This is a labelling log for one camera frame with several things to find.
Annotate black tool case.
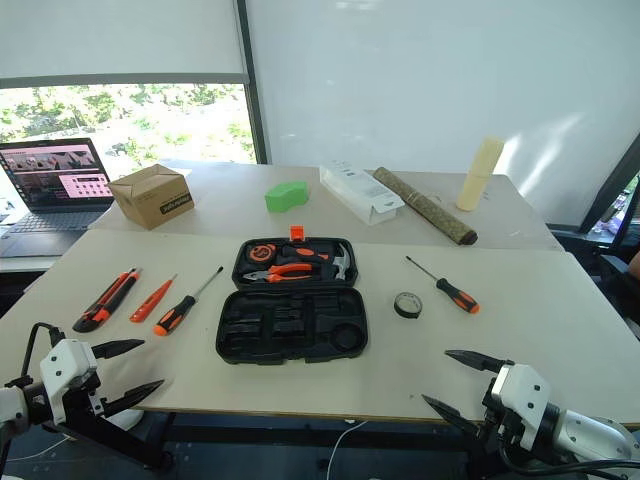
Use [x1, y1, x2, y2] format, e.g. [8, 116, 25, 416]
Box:
[214, 224, 370, 367]

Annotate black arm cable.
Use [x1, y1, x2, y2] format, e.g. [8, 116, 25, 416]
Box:
[3, 322, 66, 389]
[499, 447, 640, 479]

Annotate black office chair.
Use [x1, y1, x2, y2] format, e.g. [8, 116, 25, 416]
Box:
[548, 219, 640, 344]

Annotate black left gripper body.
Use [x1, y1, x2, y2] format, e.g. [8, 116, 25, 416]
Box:
[60, 368, 110, 427]

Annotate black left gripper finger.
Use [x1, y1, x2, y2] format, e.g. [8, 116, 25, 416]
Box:
[101, 378, 166, 419]
[91, 338, 147, 363]

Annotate dark window post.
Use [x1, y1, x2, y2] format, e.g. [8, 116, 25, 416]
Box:
[234, 0, 274, 165]

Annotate brown cardboard box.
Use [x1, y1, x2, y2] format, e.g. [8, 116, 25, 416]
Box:
[106, 163, 197, 232]

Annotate white cable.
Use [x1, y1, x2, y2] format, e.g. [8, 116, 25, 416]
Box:
[326, 419, 369, 480]

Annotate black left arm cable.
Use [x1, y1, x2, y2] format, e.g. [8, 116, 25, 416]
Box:
[3, 322, 66, 389]

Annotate orange black tape measure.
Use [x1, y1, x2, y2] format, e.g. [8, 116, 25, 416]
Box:
[247, 242, 277, 263]

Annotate orange black utility knife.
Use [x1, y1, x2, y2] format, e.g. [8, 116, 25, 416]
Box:
[71, 267, 143, 335]

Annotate orange voltage tester pen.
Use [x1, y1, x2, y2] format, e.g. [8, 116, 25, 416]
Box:
[128, 272, 179, 324]

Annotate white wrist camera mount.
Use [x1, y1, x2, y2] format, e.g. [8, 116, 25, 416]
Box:
[482, 363, 552, 452]
[38, 338, 99, 425]

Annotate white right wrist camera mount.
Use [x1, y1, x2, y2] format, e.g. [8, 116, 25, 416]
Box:
[482, 363, 552, 452]

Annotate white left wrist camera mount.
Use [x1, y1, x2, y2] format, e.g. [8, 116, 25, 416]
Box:
[38, 338, 99, 425]

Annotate green curved block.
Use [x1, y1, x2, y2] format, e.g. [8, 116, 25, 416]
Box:
[263, 180, 310, 215]

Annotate dark laptop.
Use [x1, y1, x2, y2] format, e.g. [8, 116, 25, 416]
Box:
[0, 136, 117, 259]

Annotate orange handled pliers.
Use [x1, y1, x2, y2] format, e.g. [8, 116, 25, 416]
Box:
[242, 262, 316, 285]

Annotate orange black claw hammer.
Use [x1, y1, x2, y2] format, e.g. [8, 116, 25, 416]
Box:
[279, 243, 354, 282]

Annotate brown rolled mat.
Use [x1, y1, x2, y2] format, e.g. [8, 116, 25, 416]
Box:
[371, 166, 479, 248]

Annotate black slanted frame beam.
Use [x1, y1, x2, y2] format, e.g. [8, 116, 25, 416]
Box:
[578, 146, 640, 234]

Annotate black electrical tape roll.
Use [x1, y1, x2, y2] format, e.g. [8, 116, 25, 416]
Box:
[392, 291, 425, 320]

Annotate white roller blind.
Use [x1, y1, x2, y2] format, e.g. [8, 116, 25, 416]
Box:
[0, 0, 250, 91]

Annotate orange black screwdriver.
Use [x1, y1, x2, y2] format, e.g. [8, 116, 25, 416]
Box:
[153, 265, 224, 338]
[404, 255, 482, 316]

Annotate white flat carton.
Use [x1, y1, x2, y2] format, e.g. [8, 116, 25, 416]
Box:
[319, 160, 406, 227]

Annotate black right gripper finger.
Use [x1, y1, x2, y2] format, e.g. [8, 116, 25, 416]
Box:
[420, 393, 484, 439]
[444, 349, 516, 374]

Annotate white round base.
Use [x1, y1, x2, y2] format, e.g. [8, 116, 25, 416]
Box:
[106, 408, 147, 431]

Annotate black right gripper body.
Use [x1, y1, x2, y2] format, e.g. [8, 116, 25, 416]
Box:
[479, 369, 526, 454]

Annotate black table leg frame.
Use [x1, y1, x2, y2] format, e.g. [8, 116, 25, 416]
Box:
[42, 409, 177, 472]

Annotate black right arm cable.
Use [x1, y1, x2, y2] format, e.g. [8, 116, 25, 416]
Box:
[499, 447, 640, 479]

